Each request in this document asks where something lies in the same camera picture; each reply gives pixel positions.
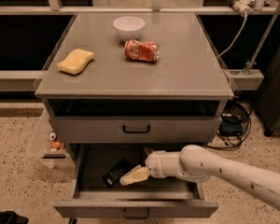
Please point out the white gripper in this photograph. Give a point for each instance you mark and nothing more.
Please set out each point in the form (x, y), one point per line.
(154, 163)

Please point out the black rxbar chocolate bar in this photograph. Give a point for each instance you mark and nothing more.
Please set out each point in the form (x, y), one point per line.
(116, 173)

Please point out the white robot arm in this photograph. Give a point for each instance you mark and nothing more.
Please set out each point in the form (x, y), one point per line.
(196, 164)

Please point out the open grey middle drawer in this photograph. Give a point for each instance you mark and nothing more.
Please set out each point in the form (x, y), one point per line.
(91, 197)

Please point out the closed grey top drawer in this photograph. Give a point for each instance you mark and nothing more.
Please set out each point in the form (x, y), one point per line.
(113, 130)

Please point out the crushed red soda can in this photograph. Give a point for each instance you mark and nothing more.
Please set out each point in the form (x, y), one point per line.
(142, 51)

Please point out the yellow sponge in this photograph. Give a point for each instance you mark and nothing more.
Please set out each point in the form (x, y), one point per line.
(75, 62)

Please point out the white bowl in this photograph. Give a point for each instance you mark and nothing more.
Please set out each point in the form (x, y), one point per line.
(129, 27)

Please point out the black bag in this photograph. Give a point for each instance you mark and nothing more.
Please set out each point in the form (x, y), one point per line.
(10, 217)

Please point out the white power strip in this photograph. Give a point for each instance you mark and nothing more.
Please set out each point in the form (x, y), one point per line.
(241, 6)

